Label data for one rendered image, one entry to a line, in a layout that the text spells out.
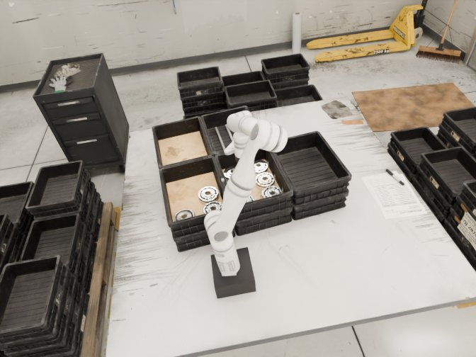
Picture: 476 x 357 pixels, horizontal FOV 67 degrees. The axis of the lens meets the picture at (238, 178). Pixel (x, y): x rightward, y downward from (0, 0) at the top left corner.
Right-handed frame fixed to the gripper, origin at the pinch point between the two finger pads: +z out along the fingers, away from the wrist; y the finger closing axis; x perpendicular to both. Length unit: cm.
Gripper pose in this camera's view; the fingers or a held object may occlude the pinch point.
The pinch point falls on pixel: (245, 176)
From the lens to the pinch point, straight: 166.7
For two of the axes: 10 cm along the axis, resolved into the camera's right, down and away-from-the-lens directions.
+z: 0.8, 7.2, 6.9
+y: 5.1, -6.3, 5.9
